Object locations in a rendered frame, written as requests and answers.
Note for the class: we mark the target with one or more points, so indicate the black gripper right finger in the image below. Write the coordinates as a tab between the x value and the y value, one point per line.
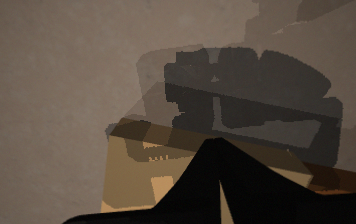
256	194

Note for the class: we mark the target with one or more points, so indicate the brown square block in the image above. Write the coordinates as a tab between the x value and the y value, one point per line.
327	180

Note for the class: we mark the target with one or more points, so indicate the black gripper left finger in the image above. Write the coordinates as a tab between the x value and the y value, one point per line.
193	199

